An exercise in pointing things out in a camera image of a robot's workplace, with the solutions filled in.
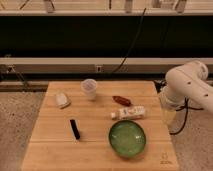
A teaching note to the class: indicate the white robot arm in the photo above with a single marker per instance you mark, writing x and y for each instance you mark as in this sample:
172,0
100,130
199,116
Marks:
186,81

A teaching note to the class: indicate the clear plastic cup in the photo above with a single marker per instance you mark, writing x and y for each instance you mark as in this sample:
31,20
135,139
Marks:
89,87

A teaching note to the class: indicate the white plastic bottle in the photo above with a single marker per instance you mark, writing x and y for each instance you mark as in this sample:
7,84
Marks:
134,112

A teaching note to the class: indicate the wooden board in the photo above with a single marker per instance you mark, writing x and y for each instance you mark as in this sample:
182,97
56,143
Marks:
53,146

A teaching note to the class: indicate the green glass bowl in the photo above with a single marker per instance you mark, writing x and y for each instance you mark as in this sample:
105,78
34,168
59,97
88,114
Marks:
127,138

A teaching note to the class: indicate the white wall outlet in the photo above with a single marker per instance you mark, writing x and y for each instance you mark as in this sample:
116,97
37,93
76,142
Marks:
99,69

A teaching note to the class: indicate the left wall outlet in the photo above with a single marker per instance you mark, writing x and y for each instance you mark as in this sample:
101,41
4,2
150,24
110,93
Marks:
11,69

